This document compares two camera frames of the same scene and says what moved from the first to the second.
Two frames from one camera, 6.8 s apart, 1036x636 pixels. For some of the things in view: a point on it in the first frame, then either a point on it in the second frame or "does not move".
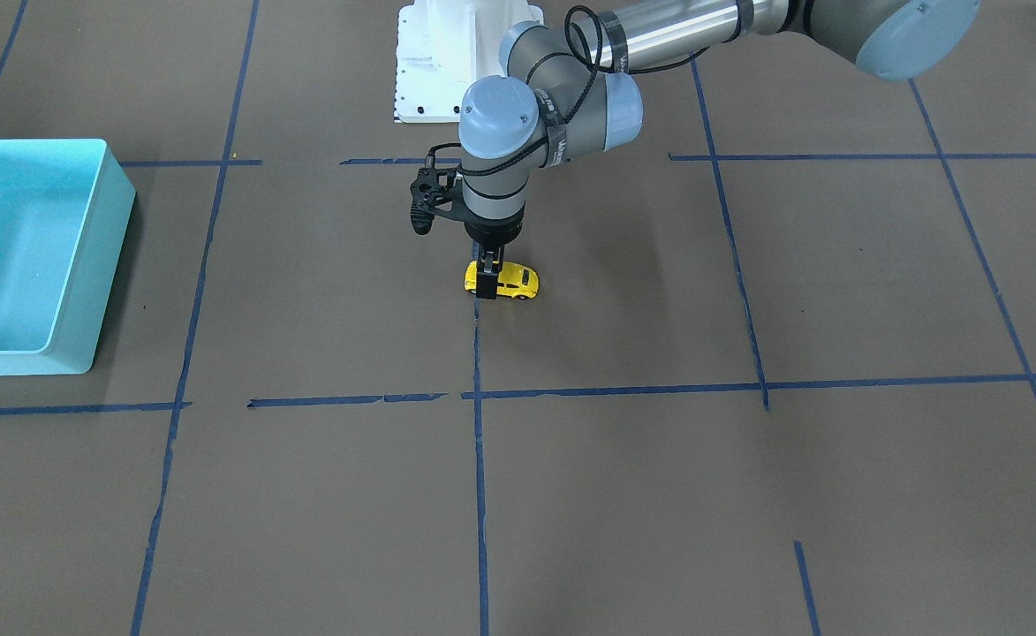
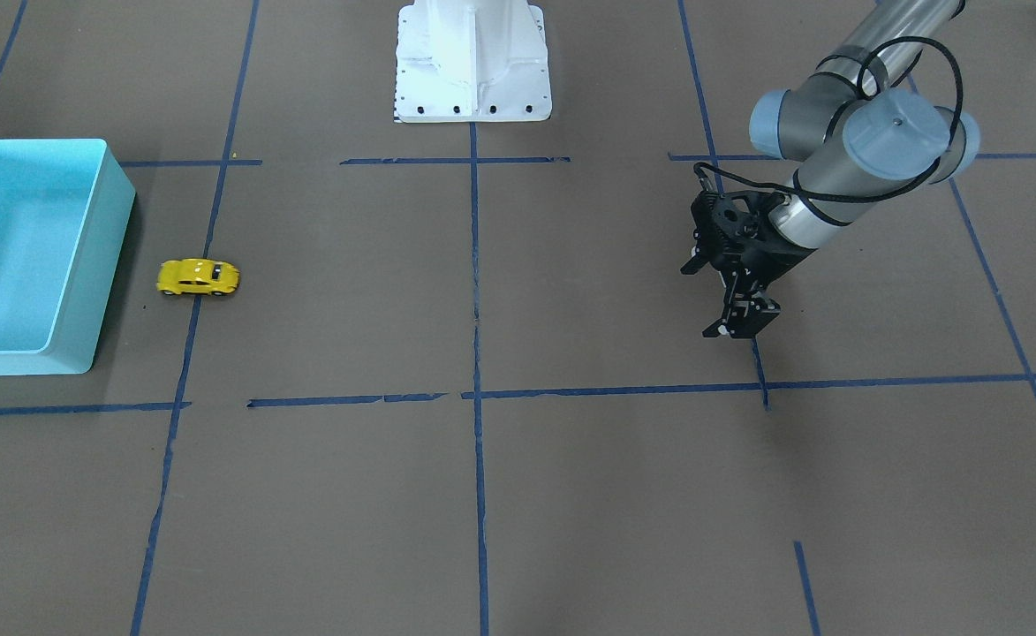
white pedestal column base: x=444 y=47 does not move
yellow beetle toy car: x=515 y=280 to x=197 y=276
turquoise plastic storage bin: x=39 y=230 does not move
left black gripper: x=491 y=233 to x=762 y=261
